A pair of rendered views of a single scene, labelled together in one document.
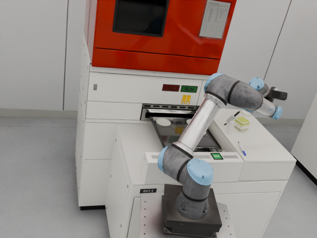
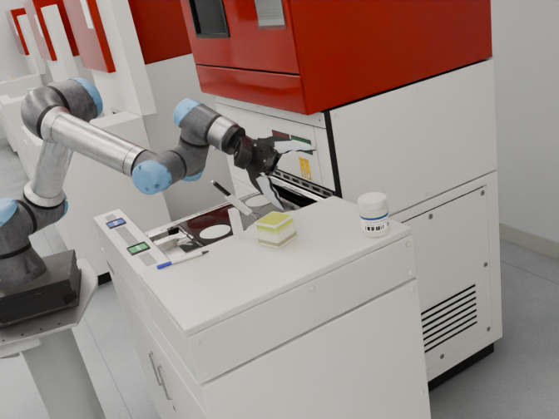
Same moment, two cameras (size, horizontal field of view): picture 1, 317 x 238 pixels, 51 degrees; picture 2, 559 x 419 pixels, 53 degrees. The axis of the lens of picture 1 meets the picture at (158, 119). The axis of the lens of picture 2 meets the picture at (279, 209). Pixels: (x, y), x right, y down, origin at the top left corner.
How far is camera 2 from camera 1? 2.62 m
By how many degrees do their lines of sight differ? 75
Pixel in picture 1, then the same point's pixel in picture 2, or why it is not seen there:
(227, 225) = (22, 333)
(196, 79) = (304, 124)
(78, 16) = not seen: hidden behind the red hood
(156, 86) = (267, 132)
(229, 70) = not seen: outside the picture
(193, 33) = (253, 22)
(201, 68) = (283, 96)
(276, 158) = (173, 302)
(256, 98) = (24, 114)
